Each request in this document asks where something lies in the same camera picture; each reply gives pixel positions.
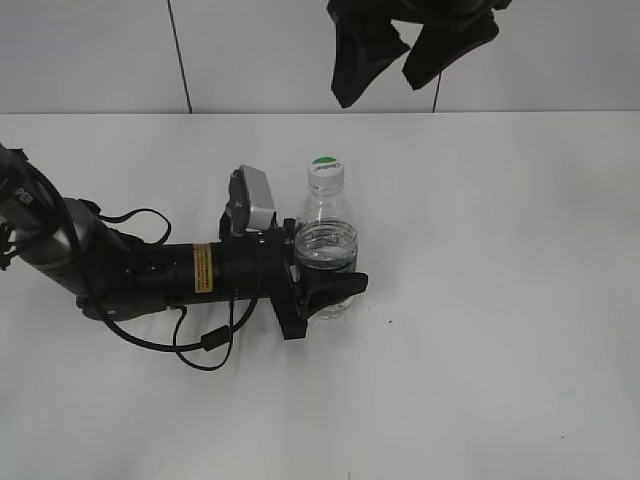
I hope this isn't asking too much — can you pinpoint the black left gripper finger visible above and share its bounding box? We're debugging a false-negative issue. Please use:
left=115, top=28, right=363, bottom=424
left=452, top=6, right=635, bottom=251
left=301, top=271, right=369, bottom=319

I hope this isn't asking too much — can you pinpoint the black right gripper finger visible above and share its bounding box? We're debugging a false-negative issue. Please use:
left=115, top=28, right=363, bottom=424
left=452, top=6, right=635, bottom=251
left=402, top=12, right=499, bottom=90
left=331, top=14, right=410, bottom=108

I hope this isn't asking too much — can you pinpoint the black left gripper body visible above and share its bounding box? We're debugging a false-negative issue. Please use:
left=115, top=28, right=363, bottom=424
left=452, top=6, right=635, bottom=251
left=213, top=215, right=308, bottom=340

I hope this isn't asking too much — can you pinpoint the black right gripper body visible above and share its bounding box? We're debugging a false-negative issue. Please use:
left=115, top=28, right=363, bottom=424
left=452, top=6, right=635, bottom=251
left=327, top=0, right=511, bottom=30

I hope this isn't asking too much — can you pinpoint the clear green-label water bottle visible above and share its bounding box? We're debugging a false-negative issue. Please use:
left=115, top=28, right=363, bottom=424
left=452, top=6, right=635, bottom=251
left=292, top=155, right=359, bottom=321

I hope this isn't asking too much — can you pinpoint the white green bottle cap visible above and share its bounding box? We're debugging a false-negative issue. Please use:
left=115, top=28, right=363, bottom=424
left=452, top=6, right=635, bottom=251
left=307, top=156, right=345, bottom=190

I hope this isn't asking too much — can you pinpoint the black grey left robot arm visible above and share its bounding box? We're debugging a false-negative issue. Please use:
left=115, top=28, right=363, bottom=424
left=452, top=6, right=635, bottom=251
left=1, top=148, right=368, bottom=339

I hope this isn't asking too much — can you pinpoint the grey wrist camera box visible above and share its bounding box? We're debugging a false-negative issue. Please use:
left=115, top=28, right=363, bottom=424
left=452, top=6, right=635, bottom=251
left=225, top=165, right=276, bottom=236

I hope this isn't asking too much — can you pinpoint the black camera cable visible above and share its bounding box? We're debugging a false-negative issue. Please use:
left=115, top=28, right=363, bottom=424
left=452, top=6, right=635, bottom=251
left=92, top=208, right=261, bottom=372

